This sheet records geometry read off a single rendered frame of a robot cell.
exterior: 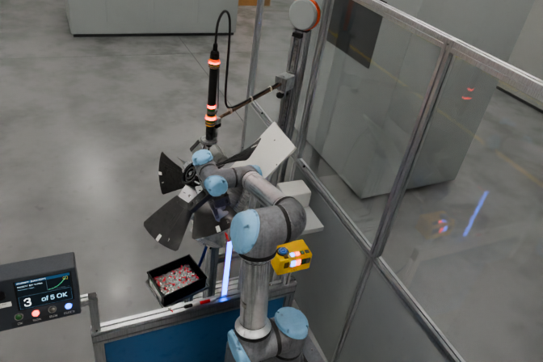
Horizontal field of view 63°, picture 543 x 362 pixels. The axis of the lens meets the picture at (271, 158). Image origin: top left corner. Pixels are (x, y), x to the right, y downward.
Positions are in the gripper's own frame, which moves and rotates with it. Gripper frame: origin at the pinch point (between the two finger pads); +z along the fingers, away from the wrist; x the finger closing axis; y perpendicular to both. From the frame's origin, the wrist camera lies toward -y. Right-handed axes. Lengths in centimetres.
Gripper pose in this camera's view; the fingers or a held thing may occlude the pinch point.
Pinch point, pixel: (216, 219)
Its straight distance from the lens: 189.1
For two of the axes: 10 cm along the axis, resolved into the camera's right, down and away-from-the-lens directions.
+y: 9.1, -3.5, 2.2
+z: 1.4, 7.6, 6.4
